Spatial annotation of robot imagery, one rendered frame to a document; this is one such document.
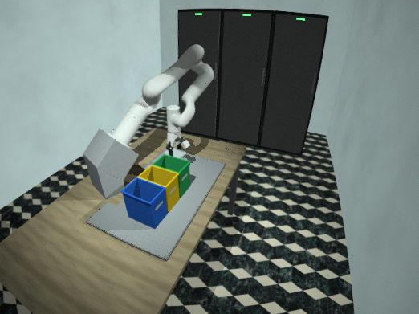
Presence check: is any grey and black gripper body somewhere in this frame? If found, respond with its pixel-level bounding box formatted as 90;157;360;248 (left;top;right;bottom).
167;131;181;148

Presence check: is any yellow open bin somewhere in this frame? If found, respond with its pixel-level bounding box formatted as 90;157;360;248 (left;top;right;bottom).
138;165;180;212

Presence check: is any blue bin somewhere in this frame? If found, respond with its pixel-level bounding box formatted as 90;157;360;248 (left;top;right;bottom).
120;177;168;229

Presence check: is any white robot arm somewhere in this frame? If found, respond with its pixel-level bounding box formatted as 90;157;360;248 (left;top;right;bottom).
106;44;214;149

